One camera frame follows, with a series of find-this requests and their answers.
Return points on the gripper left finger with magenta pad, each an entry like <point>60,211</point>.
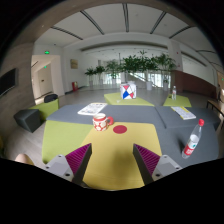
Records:
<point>71,167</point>

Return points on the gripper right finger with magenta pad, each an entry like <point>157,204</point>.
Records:
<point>153,167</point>

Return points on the clear bottle with red cap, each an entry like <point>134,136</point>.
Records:
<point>194,139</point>

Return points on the red round coaster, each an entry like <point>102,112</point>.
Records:
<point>120,129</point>

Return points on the red white patterned mug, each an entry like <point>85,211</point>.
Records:
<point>101,122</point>

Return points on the yellow white booklet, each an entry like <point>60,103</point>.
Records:
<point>184,113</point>

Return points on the black cube stool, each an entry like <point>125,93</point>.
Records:
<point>29,119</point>

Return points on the green cube seat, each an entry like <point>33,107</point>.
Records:
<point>46,109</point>

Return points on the green far table right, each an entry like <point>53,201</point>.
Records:
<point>179,101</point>

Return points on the green table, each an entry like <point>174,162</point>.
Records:
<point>115,99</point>
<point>179,101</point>

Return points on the black bag on seat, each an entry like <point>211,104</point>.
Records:
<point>50,97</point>

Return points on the small clear bottle far table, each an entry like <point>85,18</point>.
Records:
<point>174,93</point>

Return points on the red blue white cube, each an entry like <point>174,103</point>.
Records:
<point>128,91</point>

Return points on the green far table centre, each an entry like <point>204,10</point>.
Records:
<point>115,99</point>

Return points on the wooden chair right edge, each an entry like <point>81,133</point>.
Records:
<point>215,105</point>

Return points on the potted plant left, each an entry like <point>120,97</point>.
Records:
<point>98,70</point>

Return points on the potted plant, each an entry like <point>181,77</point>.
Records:
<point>165,65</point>
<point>132,64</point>
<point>98,70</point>

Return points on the potted plant right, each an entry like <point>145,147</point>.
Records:
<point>165,65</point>

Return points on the potted plant centre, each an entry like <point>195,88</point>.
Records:
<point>132,64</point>

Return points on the green exit sign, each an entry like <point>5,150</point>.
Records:
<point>47,52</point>

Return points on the framed picture on wall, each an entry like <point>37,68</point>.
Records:
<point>74,64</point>

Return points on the wall mounted black television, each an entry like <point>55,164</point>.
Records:
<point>8,81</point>

